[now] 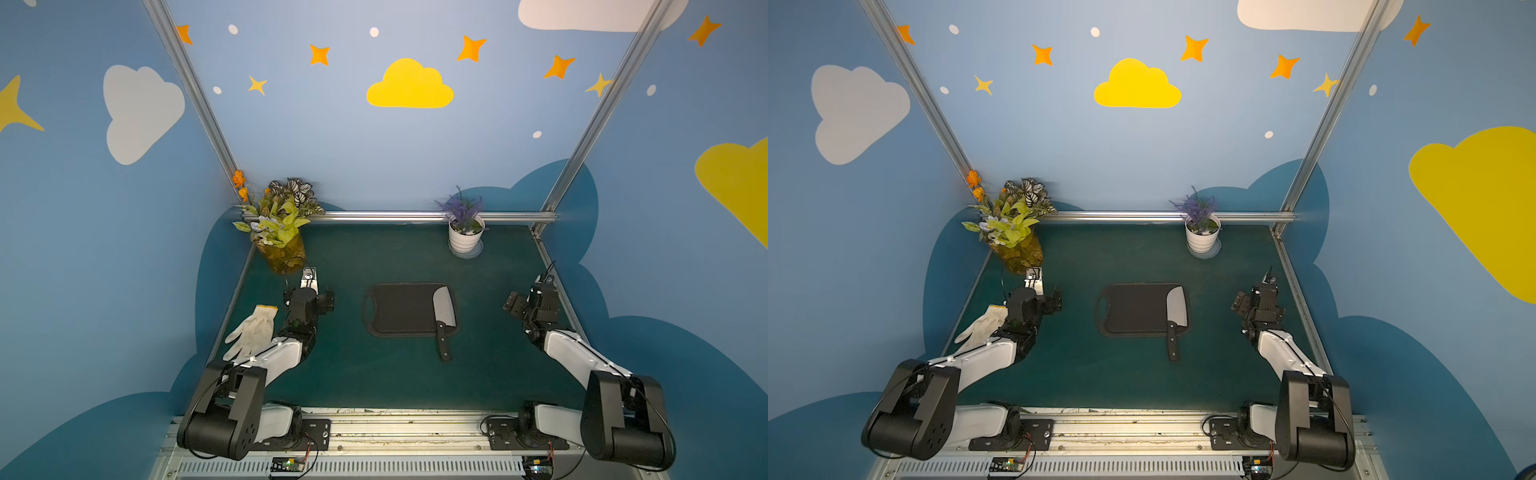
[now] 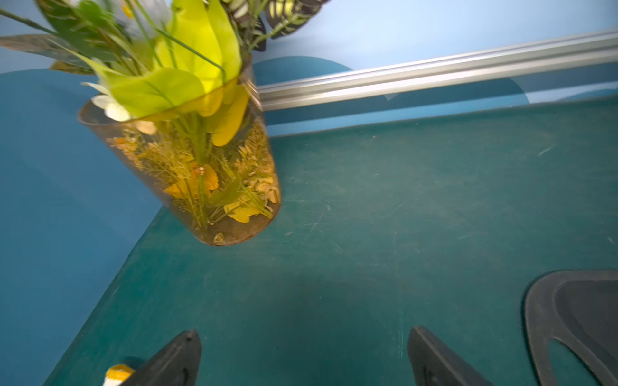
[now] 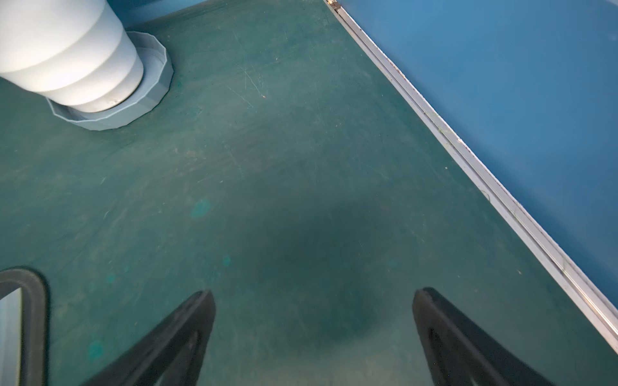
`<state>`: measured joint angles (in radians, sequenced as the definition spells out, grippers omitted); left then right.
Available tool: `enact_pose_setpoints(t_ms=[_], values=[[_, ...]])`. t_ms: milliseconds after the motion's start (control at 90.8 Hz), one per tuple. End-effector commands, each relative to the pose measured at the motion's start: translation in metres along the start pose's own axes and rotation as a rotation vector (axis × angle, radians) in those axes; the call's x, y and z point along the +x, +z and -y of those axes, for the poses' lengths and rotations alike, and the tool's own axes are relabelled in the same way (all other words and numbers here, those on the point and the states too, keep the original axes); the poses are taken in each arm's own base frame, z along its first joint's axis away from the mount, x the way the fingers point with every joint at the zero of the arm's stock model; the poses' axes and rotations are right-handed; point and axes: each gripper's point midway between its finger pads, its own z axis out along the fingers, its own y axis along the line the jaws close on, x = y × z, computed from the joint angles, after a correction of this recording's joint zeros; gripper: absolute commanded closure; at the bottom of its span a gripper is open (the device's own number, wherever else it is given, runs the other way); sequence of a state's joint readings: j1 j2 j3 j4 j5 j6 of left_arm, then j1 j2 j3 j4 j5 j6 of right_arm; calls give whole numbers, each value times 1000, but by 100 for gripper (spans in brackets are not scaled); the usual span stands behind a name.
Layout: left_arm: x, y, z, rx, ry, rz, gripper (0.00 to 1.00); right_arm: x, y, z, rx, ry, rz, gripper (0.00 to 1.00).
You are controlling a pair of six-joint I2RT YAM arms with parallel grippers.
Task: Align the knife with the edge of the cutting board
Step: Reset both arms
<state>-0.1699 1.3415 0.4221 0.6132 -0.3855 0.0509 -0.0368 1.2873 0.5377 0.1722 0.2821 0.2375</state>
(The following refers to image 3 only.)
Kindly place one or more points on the silver cleaver knife black handle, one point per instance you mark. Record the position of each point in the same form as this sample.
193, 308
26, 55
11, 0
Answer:
11, 337

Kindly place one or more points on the right side aluminium table rail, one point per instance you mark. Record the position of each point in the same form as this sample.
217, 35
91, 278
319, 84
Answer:
595, 306

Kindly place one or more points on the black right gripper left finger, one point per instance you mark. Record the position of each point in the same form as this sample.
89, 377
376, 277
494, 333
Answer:
170, 354

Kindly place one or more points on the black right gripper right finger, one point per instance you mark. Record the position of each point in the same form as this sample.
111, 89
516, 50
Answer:
459, 352

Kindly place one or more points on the white pot purple plant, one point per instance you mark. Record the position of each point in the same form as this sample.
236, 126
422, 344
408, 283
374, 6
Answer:
79, 57

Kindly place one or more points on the dark grey cutting board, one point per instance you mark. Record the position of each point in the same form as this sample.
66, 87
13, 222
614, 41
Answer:
35, 318

